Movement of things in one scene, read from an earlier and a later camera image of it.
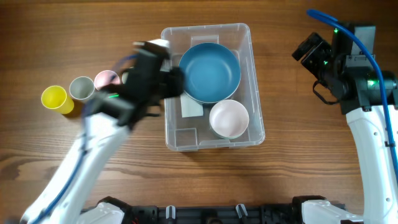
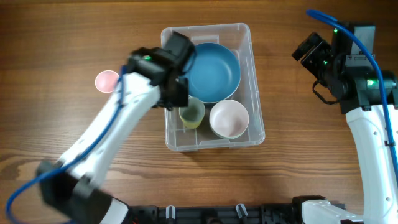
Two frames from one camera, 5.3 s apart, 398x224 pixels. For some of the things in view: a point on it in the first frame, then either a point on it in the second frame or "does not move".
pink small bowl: (228, 119) does not move
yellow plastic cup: (56, 97) -> (191, 119)
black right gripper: (308, 60) does not move
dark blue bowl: (211, 72) does not move
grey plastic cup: (81, 88) -> (194, 112)
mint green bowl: (224, 137) does not move
